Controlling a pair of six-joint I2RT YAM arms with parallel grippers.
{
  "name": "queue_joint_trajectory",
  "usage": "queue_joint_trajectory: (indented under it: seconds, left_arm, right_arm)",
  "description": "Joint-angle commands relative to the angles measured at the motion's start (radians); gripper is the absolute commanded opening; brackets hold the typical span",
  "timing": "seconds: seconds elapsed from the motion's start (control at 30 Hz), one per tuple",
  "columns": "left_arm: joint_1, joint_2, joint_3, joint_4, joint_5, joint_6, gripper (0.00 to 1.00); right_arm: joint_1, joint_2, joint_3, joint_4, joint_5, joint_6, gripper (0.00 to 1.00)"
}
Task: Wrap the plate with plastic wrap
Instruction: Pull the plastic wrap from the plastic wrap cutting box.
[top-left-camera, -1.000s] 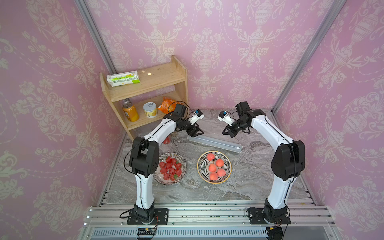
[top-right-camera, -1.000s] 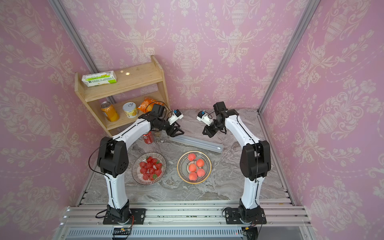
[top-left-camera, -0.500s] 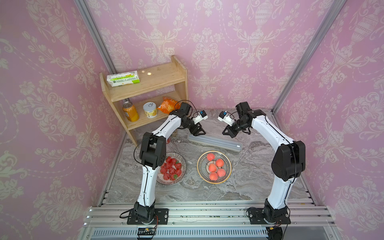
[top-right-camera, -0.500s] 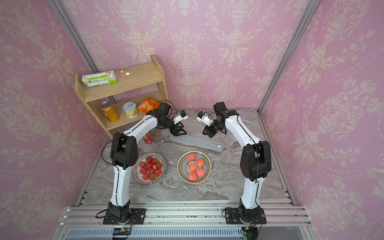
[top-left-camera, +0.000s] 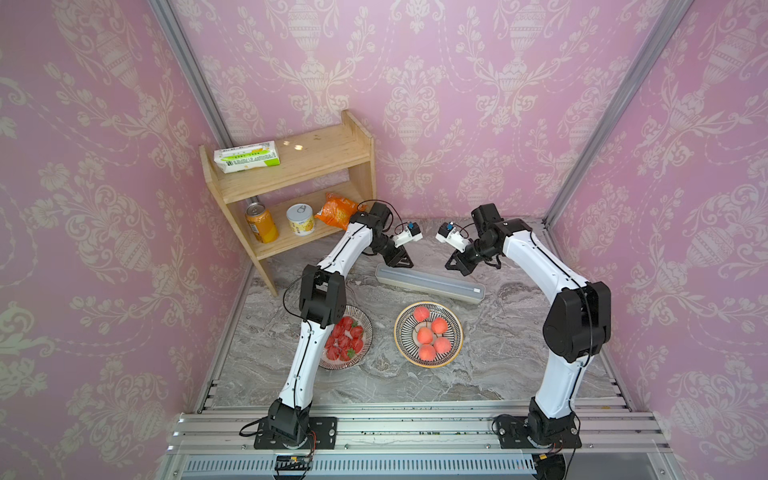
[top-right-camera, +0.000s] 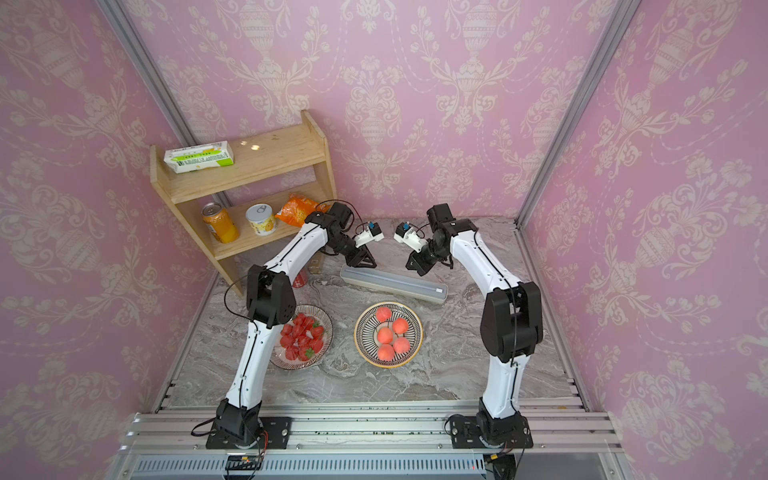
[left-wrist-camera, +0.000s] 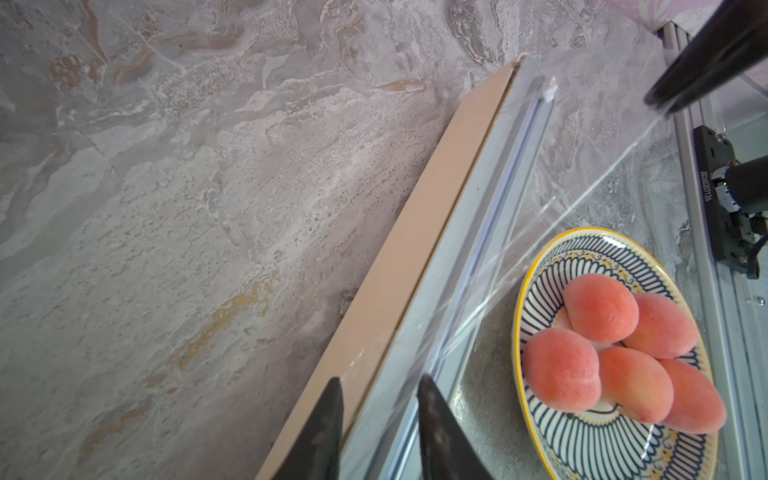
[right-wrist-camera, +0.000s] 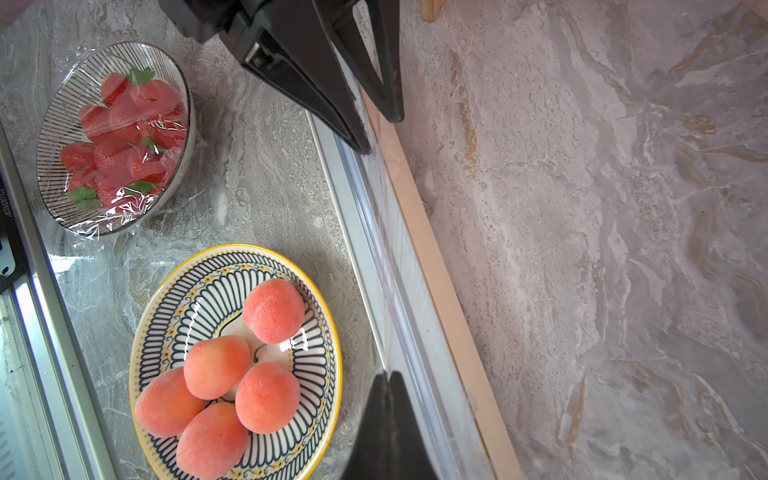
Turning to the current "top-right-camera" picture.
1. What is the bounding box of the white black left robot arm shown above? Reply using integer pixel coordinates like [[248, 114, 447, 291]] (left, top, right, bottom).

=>
[[211, 202, 383, 449]]

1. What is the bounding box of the green white carton box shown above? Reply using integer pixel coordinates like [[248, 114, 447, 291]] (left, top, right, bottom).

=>
[[163, 141, 234, 174]]

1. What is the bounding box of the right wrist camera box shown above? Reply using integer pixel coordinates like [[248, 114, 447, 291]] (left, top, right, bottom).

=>
[[394, 222, 427, 252]]

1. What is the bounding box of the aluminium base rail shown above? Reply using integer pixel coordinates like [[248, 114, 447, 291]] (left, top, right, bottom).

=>
[[108, 397, 631, 479]]

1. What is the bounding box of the orange snack bag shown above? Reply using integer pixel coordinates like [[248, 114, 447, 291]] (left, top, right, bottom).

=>
[[275, 193, 330, 228]]

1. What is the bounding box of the wooden two-tier shelf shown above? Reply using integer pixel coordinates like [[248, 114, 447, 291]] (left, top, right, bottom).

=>
[[149, 110, 337, 294]]

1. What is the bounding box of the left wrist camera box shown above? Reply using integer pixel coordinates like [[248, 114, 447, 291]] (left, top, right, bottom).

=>
[[354, 222, 384, 248]]

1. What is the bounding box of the red cola can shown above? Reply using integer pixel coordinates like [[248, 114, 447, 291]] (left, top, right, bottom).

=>
[[292, 268, 309, 289]]

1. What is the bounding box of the transparent plastic wrap sheet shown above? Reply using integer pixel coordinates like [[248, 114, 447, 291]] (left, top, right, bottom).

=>
[[268, 302, 336, 372]]

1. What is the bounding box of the aluminium corner frame post right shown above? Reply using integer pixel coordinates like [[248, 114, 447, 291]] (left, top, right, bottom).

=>
[[515, 0, 641, 231]]

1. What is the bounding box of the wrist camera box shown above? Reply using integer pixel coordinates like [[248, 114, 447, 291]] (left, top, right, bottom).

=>
[[354, 222, 384, 248], [394, 222, 427, 252]]

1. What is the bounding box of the aluminium corner frame post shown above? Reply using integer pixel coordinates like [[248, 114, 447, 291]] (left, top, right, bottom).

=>
[[96, 0, 197, 146], [515, 0, 641, 231]]

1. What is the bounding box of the white yellow tin can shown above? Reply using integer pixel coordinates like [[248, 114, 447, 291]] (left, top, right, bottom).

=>
[[245, 203, 276, 236]]

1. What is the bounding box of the orange drink can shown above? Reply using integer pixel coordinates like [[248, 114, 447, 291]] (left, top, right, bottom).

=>
[[201, 202, 239, 244]]

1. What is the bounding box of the striped plate of peaches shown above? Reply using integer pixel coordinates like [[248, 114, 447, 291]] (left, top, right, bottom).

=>
[[354, 302, 424, 369]]

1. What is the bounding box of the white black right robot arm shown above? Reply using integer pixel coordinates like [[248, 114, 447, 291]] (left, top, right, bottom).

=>
[[394, 204, 543, 450]]

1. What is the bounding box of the cream plastic wrap dispenser box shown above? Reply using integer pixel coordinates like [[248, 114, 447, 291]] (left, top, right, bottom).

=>
[[340, 266, 448, 304]]

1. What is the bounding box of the aluminium corner frame post left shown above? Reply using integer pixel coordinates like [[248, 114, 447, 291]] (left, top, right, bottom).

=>
[[96, 0, 197, 146]]

